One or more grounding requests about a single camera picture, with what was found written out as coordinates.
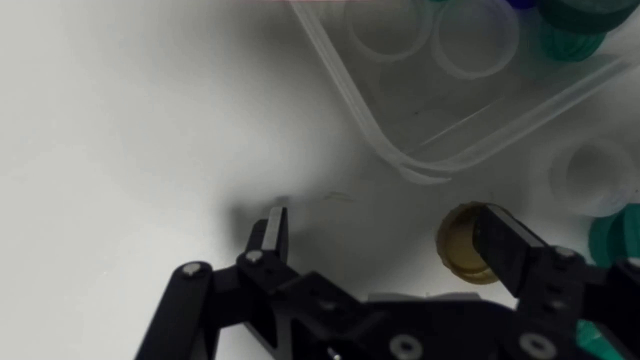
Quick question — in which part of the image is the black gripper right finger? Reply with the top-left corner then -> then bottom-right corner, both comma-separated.
473,204 -> 640,360

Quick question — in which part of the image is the green marble centre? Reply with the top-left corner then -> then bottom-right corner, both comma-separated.
537,0 -> 640,63

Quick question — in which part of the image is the clear plastic container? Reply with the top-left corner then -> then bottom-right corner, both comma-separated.
289,0 -> 638,184

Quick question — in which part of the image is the clear marble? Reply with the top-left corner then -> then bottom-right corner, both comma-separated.
548,141 -> 637,219

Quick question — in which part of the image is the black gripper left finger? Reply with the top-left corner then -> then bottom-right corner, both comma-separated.
135,207 -> 368,360

